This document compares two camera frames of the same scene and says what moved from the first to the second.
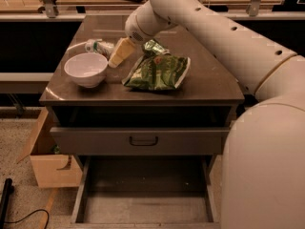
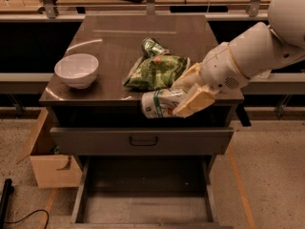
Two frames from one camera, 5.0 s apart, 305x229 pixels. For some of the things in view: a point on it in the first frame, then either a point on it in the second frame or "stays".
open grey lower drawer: x=146 y=192 stays
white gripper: x=133 y=31 to x=220 y=66
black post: x=8 y=190 stays
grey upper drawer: x=139 y=140 stays
